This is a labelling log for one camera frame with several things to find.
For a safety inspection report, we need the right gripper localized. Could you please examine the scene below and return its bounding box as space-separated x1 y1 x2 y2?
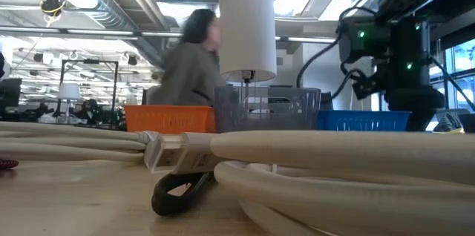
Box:
339 16 390 65

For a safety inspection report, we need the thick white cable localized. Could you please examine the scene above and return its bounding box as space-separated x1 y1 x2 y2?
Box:
143 128 475 236
0 120 161 163

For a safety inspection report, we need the blue plastic basket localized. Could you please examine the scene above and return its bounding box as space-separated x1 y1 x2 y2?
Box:
317 110 412 132

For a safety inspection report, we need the grey transparent plastic basket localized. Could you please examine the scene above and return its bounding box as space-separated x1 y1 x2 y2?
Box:
213 85 322 133

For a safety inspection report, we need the grey yellow bundle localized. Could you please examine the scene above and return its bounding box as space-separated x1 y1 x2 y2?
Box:
432 111 465 134

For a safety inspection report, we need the white shade wooden table lamp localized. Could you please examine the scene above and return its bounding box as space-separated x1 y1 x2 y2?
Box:
218 0 278 114

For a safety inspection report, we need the person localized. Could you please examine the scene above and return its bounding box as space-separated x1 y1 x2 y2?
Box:
73 98 103 125
147 8 228 107

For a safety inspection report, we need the orange plastic basket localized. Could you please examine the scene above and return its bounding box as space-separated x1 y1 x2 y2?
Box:
123 105 217 135

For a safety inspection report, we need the small white background lamp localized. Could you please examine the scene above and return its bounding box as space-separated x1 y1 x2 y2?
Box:
57 82 81 124

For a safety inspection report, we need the black ceiling device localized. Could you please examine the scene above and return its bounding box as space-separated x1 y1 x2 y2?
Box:
39 0 67 18

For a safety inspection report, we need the dark monitor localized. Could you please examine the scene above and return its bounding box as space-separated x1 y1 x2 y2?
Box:
0 77 22 109

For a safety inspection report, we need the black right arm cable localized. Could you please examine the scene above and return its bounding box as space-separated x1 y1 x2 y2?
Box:
295 5 376 103

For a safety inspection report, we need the black background frame rig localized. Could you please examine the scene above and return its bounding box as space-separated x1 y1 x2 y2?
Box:
59 59 119 128

